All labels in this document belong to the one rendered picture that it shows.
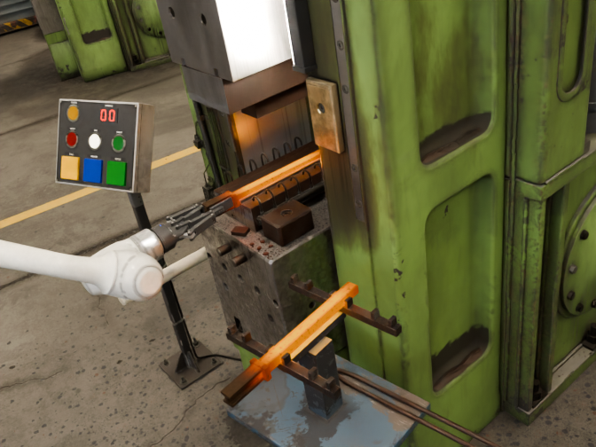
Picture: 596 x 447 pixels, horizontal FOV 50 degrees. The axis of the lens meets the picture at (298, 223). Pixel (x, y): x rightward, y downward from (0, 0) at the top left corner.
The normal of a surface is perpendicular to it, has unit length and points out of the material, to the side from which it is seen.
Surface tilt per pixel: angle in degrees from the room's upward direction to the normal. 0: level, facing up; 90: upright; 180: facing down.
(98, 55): 90
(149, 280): 79
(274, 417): 0
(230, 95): 90
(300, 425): 0
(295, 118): 90
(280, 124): 90
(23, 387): 0
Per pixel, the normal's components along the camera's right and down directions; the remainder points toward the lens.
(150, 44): 0.42, 0.44
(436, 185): 0.62, 0.34
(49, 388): -0.15, -0.83
